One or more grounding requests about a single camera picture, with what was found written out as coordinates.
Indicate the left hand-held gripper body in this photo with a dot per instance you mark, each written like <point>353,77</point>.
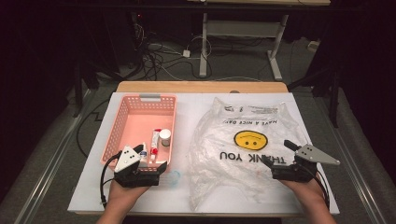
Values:
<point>127,158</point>

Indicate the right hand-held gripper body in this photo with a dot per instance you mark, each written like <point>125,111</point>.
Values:
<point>311,154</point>

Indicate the red and white tube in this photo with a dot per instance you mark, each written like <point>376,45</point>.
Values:
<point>154,140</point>

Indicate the pink plastic basket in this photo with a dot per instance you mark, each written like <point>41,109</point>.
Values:
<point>137,124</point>

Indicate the white capped jar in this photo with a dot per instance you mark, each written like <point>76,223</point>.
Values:
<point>165,135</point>

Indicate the clear plastic bag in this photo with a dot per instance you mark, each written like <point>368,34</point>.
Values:
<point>224,168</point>

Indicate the person's left hand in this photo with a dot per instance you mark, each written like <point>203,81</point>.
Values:
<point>123,197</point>

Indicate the person's right hand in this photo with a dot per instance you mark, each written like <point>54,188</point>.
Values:
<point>306,193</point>

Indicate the black stand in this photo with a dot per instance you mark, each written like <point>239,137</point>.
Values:
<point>77,93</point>
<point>334,99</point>

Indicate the white board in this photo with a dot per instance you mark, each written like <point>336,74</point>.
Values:
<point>190,109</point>

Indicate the small white box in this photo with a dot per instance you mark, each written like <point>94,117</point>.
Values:
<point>313,45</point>

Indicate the white power adapter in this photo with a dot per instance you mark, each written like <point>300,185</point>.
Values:
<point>186,53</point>

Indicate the metal floor rail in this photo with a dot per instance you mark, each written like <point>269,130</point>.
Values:
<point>49,161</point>
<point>351,165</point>

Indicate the white metal desk frame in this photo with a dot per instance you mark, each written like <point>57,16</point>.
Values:
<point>204,46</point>

